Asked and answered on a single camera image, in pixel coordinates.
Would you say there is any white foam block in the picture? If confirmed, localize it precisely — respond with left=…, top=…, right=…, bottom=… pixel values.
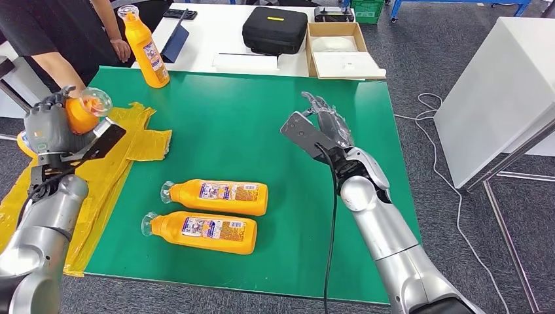
left=311, top=51, right=387, bottom=79

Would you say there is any yellow plastic sheet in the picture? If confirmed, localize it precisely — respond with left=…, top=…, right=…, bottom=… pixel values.
left=0, top=102, right=173, bottom=277

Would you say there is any person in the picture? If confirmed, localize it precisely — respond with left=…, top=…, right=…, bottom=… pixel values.
left=0, top=0, right=133, bottom=98

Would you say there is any black carrying case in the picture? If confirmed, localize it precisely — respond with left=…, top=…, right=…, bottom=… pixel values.
left=241, top=6, right=309, bottom=56

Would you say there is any green table mat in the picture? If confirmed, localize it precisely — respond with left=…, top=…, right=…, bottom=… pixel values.
left=82, top=65, right=423, bottom=305

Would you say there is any dark blue tablet folio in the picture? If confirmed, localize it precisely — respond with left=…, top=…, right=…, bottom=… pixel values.
left=159, top=9, right=190, bottom=64

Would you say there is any black phone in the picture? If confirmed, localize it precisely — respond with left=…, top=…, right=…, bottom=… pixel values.
left=162, top=9, right=198, bottom=21

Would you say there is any white floor cable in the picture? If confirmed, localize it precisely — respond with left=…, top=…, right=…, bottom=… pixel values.
left=393, top=92, right=512, bottom=314

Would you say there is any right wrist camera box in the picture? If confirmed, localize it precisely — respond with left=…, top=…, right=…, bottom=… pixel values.
left=279, top=111, right=344, bottom=166

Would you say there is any green plastic crate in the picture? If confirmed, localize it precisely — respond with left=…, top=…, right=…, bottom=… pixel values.
left=350, top=0, right=386, bottom=25

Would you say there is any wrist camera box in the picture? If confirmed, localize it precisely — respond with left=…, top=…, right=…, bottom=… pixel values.
left=279, top=111, right=344, bottom=166
left=60, top=118, right=128, bottom=166

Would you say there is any open cardboard box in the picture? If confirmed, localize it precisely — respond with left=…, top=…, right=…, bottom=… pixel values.
left=305, top=22, right=387, bottom=81

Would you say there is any white desk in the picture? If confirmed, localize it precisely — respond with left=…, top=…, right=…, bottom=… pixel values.
left=132, top=3, right=317, bottom=78

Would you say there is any blue metal frame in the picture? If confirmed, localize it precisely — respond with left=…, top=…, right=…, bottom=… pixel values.
left=389, top=0, right=535, bottom=24

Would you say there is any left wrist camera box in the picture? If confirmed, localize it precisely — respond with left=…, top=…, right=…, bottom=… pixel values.
left=60, top=118, right=128, bottom=166

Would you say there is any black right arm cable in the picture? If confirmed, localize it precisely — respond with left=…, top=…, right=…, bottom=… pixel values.
left=314, top=143, right=340, bottom=314

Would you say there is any black controller device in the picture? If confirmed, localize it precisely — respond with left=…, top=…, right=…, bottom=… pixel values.
left=313, top=6, right=355, bottom=24

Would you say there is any person's left hand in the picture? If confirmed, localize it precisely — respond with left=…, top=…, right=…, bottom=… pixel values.
left=111, top=38, right=132, bottom=63

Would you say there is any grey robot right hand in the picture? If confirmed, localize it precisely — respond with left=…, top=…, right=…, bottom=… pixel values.
left=301, top=91, right=355, bottom=149

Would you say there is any white table with metal legs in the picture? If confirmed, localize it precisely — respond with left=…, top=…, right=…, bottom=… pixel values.
left=433, top=16, right=555, bottom=314

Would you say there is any orange bottle with label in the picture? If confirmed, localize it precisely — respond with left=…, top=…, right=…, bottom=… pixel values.
left=160, top=179, right=269, bottom=217
left=141, top=211, right=259, bottom=256
left=117, top=4, right=171, bottom=89
left=16, top=87, right=114, bottom=159

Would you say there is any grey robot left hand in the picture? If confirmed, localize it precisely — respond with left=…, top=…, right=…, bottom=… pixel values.
left=24, top=85, right=98, bottom=154

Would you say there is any metal-legged side table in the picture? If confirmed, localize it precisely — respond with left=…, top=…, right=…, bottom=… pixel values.
left=0, top=41, right=55, bottom=144

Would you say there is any round white plate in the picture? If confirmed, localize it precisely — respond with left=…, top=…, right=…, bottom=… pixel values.
left=310, top=35, right=358, bottom=53

